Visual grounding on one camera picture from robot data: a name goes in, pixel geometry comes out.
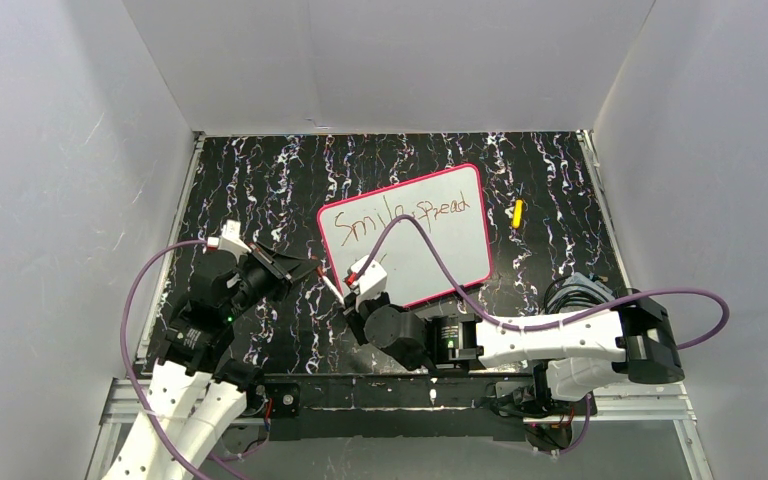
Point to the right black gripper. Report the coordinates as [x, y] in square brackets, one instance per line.
[355, 307]

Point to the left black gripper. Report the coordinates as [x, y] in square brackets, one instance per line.
[268, 267]

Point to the pink framed whiteboard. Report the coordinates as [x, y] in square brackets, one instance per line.
[434, 231]

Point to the white marker pen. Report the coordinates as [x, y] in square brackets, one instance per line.
[333, 289]

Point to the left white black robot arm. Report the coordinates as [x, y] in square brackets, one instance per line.
[194, 393]

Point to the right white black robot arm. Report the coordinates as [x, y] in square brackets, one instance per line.
[569, 356]

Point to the yellow marker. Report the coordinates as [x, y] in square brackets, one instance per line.
[517, 214]

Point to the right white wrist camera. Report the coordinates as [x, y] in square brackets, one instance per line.
[366, 279]

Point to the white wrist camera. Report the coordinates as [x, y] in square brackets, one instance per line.
[229, 240]
[366, 279]

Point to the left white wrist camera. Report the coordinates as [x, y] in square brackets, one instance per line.
[229, 240]

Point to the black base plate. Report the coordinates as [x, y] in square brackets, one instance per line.
[396, 405]

